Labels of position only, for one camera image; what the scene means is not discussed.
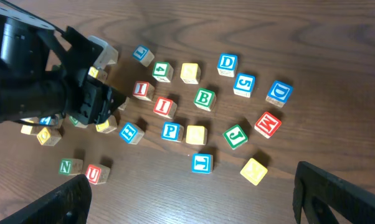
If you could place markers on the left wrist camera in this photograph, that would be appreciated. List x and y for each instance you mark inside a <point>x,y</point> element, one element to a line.
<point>101,61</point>

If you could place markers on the red M letter block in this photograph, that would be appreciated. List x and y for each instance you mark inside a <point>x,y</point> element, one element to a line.
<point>267,125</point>

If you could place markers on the yellow S letter block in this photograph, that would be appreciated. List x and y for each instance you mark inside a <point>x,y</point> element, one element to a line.
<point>98,74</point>

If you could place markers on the green Z letter block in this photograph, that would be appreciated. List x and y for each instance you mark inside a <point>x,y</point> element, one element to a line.
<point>77,123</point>

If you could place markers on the yellow C letter block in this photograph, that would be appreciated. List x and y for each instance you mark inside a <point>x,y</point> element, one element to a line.
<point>31,130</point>

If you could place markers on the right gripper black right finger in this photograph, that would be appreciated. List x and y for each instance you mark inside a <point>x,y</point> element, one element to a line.
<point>317,193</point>

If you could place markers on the blue T letter block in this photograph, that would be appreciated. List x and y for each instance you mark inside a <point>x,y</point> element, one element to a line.
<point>202,163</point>

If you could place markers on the blue 5 number block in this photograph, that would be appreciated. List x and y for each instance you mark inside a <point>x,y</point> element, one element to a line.
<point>244,85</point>

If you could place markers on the green J letter block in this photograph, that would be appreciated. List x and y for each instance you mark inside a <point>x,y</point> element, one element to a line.
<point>235,137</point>

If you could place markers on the blue H letter block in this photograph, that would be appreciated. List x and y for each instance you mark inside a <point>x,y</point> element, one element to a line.
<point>131,133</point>

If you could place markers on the blue d block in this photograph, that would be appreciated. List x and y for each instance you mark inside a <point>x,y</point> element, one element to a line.
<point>279,93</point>
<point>227,65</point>

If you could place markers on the blue 2 number block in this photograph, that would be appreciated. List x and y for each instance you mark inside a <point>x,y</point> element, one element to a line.
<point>54,121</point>

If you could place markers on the red E letter block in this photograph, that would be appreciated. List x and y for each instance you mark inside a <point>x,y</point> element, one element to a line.
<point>122,107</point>

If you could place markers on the yellow block beside P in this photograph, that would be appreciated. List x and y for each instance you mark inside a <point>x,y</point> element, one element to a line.
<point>196,135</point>

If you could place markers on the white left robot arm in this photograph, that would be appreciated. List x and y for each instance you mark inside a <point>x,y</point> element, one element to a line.
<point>44,71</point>

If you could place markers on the blue D block right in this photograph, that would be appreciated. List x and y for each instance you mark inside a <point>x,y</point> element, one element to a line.
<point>279,93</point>

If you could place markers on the blue L block upright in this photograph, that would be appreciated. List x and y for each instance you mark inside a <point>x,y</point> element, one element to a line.
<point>112,55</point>

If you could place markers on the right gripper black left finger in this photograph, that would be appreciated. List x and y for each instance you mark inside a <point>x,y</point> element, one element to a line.
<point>68,203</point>

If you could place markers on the yellow block upper middle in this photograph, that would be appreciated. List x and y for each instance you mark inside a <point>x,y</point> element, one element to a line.
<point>190,73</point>

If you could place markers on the green N letter block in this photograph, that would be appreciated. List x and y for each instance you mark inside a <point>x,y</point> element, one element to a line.
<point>70,166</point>

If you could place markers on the yellow O letter block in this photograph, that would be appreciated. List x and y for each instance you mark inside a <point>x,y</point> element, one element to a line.
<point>49,137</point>

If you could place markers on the red i block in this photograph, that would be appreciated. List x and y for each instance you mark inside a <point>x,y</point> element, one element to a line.
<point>143,91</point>
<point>165,107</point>

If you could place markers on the blue D block upper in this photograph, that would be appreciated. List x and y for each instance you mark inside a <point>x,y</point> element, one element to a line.
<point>227,65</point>

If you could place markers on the blue P letter block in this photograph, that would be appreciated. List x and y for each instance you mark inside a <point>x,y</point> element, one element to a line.
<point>172,132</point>

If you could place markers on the green 4 number block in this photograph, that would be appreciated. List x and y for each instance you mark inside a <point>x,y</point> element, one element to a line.
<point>163,72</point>

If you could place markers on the yellow block beside Z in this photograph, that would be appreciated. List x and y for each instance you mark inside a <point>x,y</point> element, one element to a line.
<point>108,126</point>

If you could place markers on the blue L block tilted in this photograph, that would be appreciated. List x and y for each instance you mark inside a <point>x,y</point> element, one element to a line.
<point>143,55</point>

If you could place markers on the yellow K letter block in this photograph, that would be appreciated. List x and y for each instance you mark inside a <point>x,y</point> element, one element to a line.
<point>254,171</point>

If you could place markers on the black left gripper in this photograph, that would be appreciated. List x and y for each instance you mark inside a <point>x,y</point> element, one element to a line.
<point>87,99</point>

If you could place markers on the green B letter block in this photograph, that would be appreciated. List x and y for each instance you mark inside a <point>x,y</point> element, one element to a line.
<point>205,99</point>

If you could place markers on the red U letter block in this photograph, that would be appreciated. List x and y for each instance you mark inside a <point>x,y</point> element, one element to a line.
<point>97,173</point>

